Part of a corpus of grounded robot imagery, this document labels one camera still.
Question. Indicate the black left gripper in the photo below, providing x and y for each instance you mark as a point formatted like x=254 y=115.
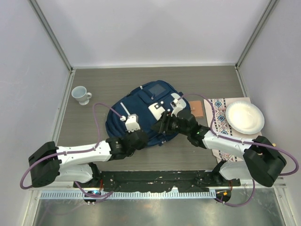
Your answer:
x=129 y=133

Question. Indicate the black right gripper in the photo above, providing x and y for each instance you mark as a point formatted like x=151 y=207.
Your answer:
x=160 y=125

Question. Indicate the navy blue student backpack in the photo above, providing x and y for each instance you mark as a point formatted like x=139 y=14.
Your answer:
x=148 y=102

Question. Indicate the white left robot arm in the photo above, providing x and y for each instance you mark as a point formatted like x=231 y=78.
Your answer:
x=52 y=163

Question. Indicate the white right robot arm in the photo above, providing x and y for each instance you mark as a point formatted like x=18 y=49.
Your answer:
x=259 y=159

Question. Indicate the tan leather wallet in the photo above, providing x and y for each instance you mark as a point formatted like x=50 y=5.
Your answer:
x=196 y=108

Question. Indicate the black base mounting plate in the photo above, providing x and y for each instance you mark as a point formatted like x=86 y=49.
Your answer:
x=158 y=181

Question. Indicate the patterned white placemat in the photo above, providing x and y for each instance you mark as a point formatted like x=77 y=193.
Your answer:
x=221 y=125

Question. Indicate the light blue cup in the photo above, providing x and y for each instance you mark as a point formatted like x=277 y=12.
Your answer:
x=81 y=95

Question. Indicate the white paper plate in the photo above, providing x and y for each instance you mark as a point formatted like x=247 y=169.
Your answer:
x=245 y=117

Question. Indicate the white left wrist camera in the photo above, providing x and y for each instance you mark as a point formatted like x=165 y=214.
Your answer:
x=131 y=123

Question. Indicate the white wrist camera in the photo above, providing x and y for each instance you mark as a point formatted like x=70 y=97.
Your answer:
x=131 y=123
x=178 y=104

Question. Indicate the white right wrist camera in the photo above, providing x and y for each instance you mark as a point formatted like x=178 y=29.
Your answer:
x=178 y=104

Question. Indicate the perforated metal rail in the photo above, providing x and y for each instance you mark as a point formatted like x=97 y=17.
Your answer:
x=173 y=194

